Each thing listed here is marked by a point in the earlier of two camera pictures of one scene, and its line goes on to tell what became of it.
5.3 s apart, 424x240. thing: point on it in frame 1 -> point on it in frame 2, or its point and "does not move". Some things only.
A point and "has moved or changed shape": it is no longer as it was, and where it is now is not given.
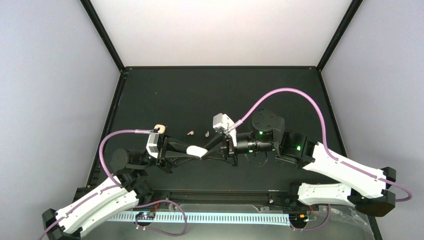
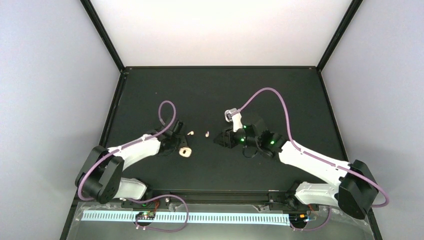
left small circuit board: [146, 215] does not move
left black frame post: [95, 19] does not move
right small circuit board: [298, 219] does not move
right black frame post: [350, 15] does not move
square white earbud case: [162, 128] has moved or changed shape
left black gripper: [172, 157] -> [183, 143]
